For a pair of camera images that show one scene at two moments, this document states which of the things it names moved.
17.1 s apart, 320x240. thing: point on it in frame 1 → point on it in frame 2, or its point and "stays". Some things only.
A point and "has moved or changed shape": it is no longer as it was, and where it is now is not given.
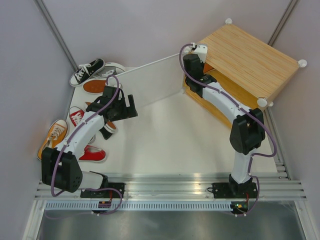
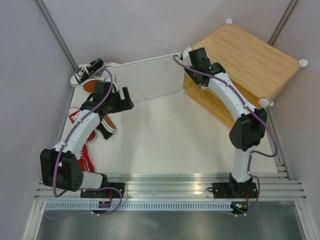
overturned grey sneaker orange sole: (95, 86) stays
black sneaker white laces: (85, 70) stays
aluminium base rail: (270, 185) stays
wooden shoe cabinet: (251, 71) stays
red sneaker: (93, 154) → (84, 162)
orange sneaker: (56, 131) has moved or changed shape
